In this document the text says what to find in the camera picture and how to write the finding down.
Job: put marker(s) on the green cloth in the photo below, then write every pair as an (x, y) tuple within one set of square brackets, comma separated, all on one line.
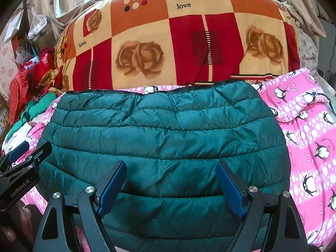
[(36, 107)]

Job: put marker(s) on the red cloth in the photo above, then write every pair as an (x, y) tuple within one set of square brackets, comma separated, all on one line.
[(29, 76)]

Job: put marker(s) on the beige curtain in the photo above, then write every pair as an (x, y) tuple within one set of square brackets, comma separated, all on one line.
[(65, 2)]

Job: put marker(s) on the red cream rose blanket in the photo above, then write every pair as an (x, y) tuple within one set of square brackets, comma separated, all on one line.
[(147, 23)]

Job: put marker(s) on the beige textured cloth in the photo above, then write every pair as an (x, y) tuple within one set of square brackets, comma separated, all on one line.
[(299, 2)]

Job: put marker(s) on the pink penguin print blanket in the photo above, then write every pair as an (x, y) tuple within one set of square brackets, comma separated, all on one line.
[(309, 126)]

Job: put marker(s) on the clear plastic bag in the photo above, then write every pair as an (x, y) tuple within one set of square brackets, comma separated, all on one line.
[(38, 23)]

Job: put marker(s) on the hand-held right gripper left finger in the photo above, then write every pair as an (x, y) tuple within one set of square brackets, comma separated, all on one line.
[(110, 189)]

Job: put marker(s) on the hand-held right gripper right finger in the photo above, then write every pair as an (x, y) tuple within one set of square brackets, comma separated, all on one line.
[(231, 189)]

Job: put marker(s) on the green puffer jacket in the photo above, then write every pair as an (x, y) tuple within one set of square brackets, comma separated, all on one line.
[(168, 126)]

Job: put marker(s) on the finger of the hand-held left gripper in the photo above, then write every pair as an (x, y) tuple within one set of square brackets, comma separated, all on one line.
[(39, 155), (19, 150)]

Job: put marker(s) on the white cloth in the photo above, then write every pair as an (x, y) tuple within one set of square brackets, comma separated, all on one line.
[(18, 136)]

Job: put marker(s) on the person's left hand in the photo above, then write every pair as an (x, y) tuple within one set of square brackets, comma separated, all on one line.
[(15, 218)]

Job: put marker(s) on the white floral pillow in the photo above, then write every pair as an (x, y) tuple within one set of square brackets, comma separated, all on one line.
[(308, 47)]

